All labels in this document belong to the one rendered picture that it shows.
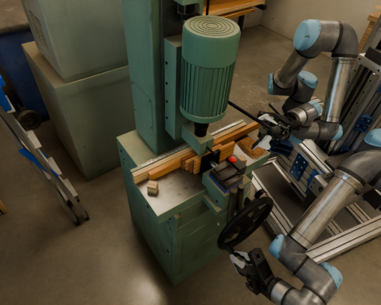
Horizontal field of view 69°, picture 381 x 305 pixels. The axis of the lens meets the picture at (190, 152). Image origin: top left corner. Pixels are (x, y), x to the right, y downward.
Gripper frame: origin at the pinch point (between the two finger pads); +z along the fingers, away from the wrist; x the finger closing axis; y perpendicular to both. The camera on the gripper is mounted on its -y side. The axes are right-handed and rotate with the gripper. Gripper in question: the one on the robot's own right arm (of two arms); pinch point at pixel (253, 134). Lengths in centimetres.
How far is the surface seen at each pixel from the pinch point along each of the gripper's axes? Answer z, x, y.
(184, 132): 15.8, 7.0, -22.9
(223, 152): 4.8, 14.3, -9.5
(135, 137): 25, 26, -54
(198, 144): 15.8, 7.0, -13.4
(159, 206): 39.9, 20.0, -4.5
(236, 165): 9.4, 9.4, 2.6
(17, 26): 48, 3, -187
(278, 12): -310, 60, -243
